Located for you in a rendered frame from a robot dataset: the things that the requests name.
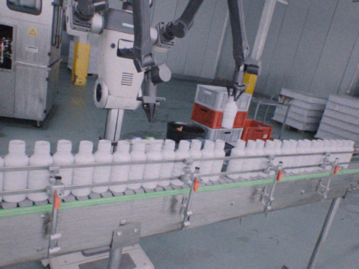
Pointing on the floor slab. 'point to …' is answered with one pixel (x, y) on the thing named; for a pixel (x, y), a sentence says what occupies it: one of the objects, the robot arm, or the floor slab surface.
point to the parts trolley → (267, 109)
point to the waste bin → (172, 134)
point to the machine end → (31, 57)
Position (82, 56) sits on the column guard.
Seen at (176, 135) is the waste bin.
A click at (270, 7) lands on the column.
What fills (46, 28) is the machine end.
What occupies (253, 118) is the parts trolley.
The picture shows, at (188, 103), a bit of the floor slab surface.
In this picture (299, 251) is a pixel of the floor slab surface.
